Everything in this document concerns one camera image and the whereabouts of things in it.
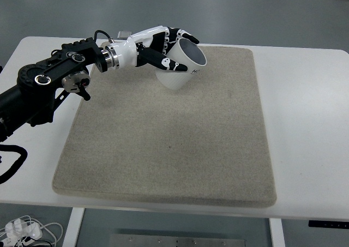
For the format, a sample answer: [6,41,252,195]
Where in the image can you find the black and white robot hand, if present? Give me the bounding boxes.
[105,26,199,70]

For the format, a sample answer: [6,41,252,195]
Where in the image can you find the white ribbed cup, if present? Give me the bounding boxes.
[155,38,207,91]

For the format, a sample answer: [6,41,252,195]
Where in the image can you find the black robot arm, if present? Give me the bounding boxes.
[1,38,118,141]

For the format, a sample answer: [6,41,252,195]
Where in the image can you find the small grey metal box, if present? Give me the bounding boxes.
[117,31,132,40]

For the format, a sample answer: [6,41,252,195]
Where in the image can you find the beige felt mat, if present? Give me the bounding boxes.
[52,46,277,208]

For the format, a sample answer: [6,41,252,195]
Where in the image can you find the white table leg left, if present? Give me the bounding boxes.
[62,207,85,247]

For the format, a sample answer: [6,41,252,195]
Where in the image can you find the white table leg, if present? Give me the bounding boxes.
[62,207,85,247]
[269,218,286,247]

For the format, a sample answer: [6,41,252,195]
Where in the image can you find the white table leg right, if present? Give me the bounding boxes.
[269,218,286,247]

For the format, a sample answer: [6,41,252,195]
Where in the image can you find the black table control panel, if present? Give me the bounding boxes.
[308,220,348,229]

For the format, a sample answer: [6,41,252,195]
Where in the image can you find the black sleeved cable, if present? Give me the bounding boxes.
[0,144,29,185]

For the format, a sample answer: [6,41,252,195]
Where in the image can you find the grey metal base plate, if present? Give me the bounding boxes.
[109,234,245,247]

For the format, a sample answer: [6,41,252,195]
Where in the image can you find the white power strip with cables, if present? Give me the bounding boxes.
[0,215,65,247]

